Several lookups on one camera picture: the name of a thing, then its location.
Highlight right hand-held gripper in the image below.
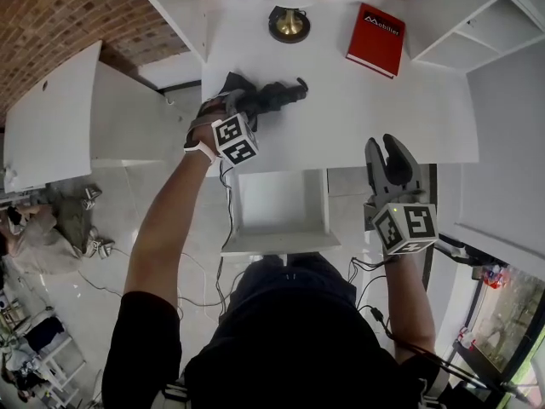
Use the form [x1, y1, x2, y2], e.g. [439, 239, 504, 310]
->
[362, 133, 440, 256]

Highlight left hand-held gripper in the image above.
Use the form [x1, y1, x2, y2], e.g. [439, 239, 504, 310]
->
[186, 88, 260, 168]

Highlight white drawer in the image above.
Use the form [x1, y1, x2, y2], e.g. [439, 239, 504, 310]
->
[220, 169, 343, 257]

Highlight person's left forearm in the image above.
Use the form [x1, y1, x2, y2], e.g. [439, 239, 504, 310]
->
[123, 151, 214, 297]

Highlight person's right forearm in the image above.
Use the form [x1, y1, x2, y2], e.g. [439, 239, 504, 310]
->
[385, 245, 438, 351]

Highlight white cube shelf unit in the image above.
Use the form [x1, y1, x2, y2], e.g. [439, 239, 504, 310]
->
[123, 0, 545, 75]

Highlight person's left hand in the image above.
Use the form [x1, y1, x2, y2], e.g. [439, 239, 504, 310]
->
[189, 122, 219, 151]

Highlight black grey bar fixture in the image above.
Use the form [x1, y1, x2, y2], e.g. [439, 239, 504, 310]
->
[433, 233, 510, 268]

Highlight red hardcover book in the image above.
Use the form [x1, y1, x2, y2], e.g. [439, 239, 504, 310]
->
[344, 2, 406, 80]

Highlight red white packet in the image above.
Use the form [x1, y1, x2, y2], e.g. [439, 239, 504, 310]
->
[480, 266, 513, 291]
[458, 325, 480, 350]

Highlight person's dark trousers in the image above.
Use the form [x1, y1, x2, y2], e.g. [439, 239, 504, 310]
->
[232, 251, 358, 314]

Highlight plain white side table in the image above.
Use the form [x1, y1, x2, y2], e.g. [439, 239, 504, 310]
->
[2, 39, 204, 195]

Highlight black framed glass door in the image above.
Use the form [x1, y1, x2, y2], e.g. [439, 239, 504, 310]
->
[450, 262, 545, 400]

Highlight person's black t-shirt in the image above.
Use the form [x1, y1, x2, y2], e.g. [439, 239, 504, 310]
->
[101, 290, 431, 409]

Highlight white wrist strap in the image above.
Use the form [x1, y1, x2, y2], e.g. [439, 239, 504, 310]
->
[183, 140, 219, 164]

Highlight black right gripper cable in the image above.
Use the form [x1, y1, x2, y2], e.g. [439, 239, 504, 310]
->
[348, 256, 431, 357]

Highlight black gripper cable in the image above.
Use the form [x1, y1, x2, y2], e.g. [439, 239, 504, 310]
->
[215, 159, 236, 319]
[348, 256, 431, 357]

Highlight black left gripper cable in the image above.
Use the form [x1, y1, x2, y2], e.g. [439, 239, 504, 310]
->
[215, 159, 236, 319]

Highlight light floor cable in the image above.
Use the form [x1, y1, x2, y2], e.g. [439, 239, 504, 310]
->
[76, 249, 227, 314]

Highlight grey white harness strap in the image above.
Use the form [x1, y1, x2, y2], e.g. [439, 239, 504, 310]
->
[419, 366, 450, 409]
[160, 379, 188, 409]

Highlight white frame table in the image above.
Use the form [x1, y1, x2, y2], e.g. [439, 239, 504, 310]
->
[23, 324, 87, 405]

